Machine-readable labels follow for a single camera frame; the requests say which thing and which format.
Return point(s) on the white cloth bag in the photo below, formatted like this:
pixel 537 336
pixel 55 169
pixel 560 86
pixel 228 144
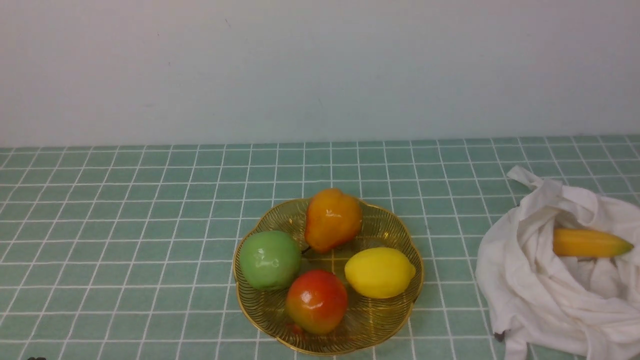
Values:
pixel 581 305

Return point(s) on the orange pear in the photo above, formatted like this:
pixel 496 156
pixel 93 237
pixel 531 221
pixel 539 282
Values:
pixel 333 218

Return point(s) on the green apple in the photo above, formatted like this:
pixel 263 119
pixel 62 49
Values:
pixel 270 260

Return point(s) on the yellow lemon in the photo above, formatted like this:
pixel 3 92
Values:
pixel 379 273

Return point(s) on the red orange apple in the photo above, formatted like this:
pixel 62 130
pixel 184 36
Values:
pixel 317 301

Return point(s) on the green checkered tablecloth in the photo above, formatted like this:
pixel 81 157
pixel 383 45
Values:
pixel 126 252

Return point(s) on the yellow banana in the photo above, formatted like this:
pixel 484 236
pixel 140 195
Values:
pixel 581 242

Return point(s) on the gold wire fruit plate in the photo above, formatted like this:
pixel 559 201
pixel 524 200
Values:
pixel 367 322

